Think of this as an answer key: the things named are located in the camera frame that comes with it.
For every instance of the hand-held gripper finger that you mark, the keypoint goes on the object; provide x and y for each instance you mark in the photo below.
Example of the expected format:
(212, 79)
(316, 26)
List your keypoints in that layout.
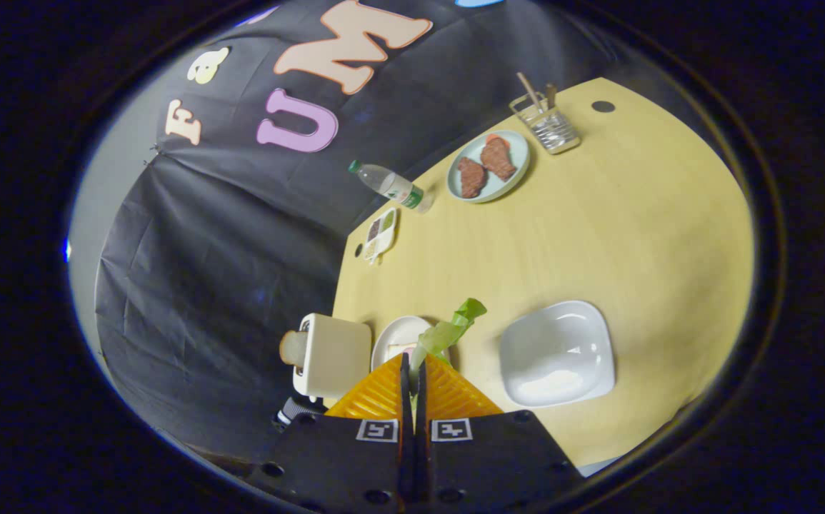
(421, 400)
(405, 400)

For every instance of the green lettuce leaf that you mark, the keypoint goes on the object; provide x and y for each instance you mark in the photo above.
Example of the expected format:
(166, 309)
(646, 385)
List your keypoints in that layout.
(448, 332)

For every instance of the white bread slice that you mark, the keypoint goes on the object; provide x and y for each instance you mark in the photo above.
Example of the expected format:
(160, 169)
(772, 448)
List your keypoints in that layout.
(292, 348)
(399, 351)

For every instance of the white round plate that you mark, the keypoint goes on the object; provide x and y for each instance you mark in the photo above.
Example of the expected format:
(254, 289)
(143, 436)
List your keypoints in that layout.
(398, 332)

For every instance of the white toaster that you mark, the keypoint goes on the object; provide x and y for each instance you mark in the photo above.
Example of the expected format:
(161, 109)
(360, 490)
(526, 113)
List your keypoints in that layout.
(333, 357)

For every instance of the black and white shoe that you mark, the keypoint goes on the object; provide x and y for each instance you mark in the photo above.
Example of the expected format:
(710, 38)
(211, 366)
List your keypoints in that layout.
(298, 408)

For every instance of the white square plate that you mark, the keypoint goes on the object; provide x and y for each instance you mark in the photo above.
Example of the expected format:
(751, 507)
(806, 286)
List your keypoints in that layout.
(555, 353)

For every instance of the white divided condiment dish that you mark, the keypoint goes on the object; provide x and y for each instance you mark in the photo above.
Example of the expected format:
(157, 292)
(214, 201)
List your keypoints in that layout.
(385, 239)

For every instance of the clear plastic water bottle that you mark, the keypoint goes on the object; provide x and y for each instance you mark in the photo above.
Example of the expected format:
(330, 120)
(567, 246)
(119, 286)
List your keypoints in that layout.
(391, 184)

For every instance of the brown meat piece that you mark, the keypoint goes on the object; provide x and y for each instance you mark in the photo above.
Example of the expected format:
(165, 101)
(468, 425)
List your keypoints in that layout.
(471, 177)
(498, 158)

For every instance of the pale green round plate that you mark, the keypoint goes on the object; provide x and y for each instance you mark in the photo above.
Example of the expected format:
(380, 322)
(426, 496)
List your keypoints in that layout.
(518, 153)

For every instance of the clear glass utensil holder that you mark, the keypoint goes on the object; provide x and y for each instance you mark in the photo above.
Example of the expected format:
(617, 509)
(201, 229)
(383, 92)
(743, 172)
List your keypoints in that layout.
(555, 132)

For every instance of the wooden chopstick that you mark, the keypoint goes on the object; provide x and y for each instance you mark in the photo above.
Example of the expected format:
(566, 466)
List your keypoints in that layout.
(528, 91)

